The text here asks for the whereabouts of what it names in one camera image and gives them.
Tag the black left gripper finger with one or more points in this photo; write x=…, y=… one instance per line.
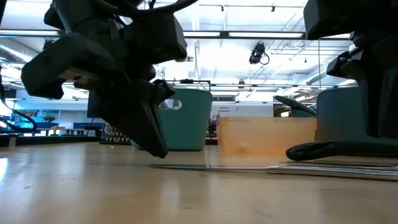
x=133, y=115
x=163, y=91

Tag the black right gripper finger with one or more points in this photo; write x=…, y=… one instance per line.
x=388, y=105
x=370, y=105

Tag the black ladle with white label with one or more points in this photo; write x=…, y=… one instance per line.
x=311, y=150

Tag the silver knife blade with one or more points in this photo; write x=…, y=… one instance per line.
x=311, y=171

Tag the blue-grey plastic bin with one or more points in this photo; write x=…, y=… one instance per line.
x=339, y=124

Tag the teal plastic bin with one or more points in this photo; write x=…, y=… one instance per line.
x=189, y=124

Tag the black monitor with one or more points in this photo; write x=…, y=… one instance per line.
x=90, y=105

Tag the small green plant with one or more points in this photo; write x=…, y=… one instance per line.
x=49, y=119

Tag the wooden bench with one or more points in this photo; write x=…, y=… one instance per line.
x=59, y=129

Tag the blue shelf unit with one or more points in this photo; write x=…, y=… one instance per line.
x=31, y=116

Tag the black crossbar with light strips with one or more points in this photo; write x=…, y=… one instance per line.
x=224, y=34

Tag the white sign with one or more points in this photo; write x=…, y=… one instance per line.
x=248, y=110

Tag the thin black metal frame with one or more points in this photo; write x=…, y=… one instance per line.
x=186, y=81

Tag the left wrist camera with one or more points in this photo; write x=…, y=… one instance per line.
x=155, y=37

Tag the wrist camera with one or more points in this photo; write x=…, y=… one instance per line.
x=326, y=18
x=155, y=37

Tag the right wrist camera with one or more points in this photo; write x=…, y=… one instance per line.
x=326, y=18

